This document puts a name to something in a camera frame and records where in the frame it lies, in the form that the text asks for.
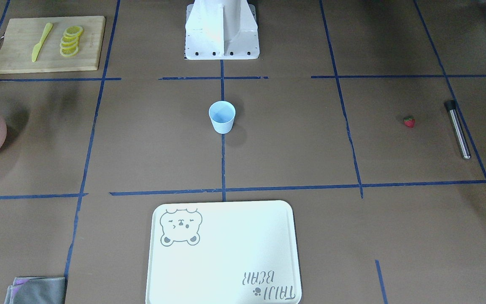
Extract wooden cutting board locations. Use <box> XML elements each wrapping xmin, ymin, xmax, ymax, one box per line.
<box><xmin>0</xmin><ymin>16</ymin><xmax>105</xmax><ymax>74</ymax></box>

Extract white bear tray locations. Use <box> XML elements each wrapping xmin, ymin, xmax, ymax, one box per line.
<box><xmin>145</xmin><ymin>200</ymin><xmax>302</xmax><ymax>304</ymax></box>

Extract light blue plastic cup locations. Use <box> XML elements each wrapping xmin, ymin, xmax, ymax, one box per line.
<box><xmin>208</xmin><ymin>100</ymin><xmax>237</xmax><ymax>134</ymax></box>

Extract lemon slices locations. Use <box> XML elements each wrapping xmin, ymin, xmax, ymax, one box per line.
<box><xmin>59</xmin><ymin>25</ymin><xmax>84</xmax><ymax>57</ymax></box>

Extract red strawberry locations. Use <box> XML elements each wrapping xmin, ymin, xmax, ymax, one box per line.
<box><xmin>403</xmin><ymin>116</ymin><xmax>416</xmax><ymax>128</ymax></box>

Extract yellow plastic knife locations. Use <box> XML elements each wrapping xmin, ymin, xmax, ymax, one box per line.
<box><xmin>31</xmin><ymin>22</ymin><xmax>53</xmax><ymax>63</ymax></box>

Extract grey folded cloth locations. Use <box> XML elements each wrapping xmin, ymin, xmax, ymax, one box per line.
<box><xmin>4</xmin><ymin>276</ymin><xmax>66</xmax><ymax>304</ymax></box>

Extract steel muddler with black tip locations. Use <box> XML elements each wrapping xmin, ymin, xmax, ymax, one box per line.
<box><xmin>444</xmin><ymin>100</ymin><xmax>471</xmax><ymax>160</ymax></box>

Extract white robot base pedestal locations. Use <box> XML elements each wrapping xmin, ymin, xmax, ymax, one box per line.
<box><xmin>184</xmin><ymin>0</ymin><xmax>260</xmax><ymax>60</ymax></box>

